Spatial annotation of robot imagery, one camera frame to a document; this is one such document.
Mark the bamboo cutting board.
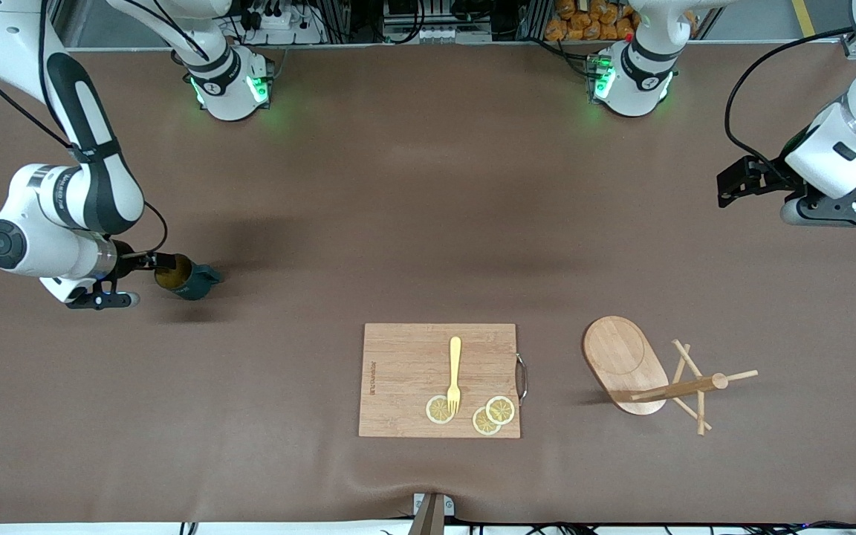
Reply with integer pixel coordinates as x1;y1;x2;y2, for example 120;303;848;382
358;322;529;439

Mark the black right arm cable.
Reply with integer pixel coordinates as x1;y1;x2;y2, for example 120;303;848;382
0;0;170;257

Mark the white power strip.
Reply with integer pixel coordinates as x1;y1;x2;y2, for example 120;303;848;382
386;22;493;44
246;4;325;45

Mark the orange bread pile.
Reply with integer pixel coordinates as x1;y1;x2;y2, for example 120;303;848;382
545;0;641;42

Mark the teal mug with yellow inside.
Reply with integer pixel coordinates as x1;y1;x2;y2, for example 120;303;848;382
154;253;224;302

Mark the brown table mat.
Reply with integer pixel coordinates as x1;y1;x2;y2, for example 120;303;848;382
0;42;856;525

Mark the camera mount post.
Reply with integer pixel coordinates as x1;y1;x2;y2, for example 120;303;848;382
407;493;447;535

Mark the yellow plastic fork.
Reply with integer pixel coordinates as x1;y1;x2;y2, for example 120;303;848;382
446;336;464;415

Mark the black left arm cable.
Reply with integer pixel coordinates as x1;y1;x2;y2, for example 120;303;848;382
722;27;856;190

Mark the grey metal bracket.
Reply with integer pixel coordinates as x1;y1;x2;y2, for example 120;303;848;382
412;492;455;518

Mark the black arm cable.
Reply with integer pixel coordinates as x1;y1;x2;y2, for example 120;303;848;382
722;27;856;190
0;0;170;257

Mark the wooden mug tree rack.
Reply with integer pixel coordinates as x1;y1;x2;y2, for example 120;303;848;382
583;315;759;437

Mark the aluminium profile frame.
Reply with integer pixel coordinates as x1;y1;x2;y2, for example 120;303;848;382
0;0;856;66

